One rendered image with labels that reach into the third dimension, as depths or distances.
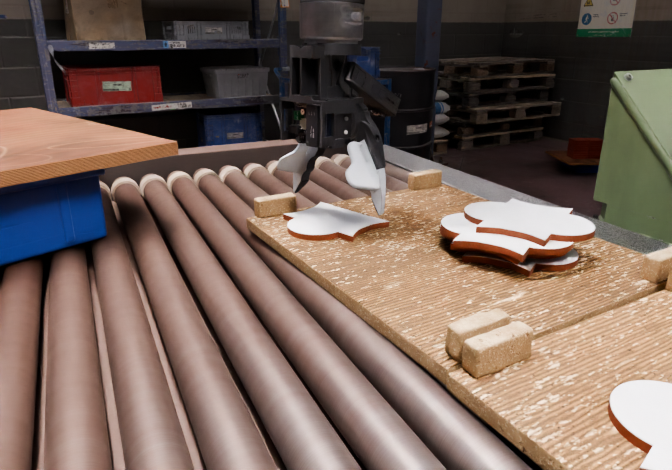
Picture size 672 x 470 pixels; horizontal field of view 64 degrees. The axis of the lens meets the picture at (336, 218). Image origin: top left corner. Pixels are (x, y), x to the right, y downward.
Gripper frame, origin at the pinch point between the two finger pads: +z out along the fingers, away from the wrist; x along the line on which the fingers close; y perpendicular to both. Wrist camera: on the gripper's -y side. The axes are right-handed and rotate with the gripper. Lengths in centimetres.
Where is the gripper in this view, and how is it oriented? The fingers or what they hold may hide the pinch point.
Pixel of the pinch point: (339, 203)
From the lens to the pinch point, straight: 71.1
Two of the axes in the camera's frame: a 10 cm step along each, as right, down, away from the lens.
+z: -0.2, 9.6, 2.9
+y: -6.8, 2.0, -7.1
